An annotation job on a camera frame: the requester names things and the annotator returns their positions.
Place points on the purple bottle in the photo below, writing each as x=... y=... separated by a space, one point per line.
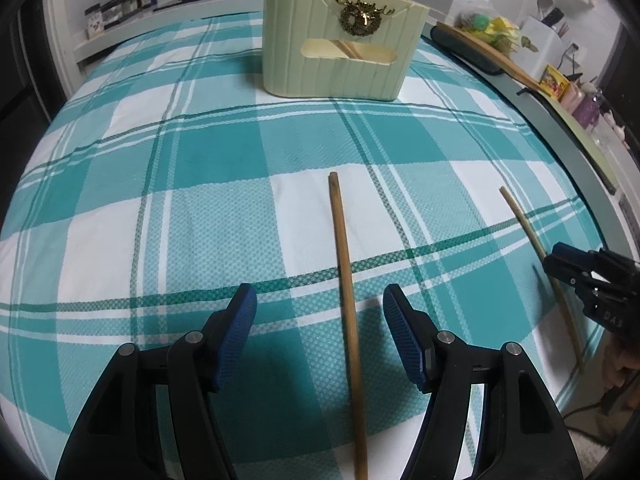
x=589 y=107

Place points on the pink cup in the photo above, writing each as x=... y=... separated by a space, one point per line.
x=572 y=97

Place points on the yellow box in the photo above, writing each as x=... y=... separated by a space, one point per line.
x=555 y=81

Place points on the teal plaid tablecloth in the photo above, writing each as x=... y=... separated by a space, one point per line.
x=200 y=185

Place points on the grey spatula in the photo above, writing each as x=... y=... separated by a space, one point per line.
x=544 y=2

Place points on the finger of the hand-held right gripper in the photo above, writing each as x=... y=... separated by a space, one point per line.
x=567 y=275
x=575 y=252

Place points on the wooden cutting board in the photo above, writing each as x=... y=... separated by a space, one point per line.
x=500 y=57

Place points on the green cutting board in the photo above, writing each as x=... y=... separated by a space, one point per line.
x=597 y=157

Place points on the white knife block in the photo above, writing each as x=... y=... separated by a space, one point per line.
x=547 y=45

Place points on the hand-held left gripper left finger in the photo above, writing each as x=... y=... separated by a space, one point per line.
x=235 y=335

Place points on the plastic bag with sponges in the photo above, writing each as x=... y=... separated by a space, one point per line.
x=487 y=25

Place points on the person's right hand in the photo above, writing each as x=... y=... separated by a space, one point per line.
x=622 y=360

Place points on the cream utensil holder box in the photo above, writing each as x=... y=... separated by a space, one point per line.
x=340 y=35

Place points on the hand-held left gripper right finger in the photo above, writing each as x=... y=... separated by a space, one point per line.
x=405 y=345

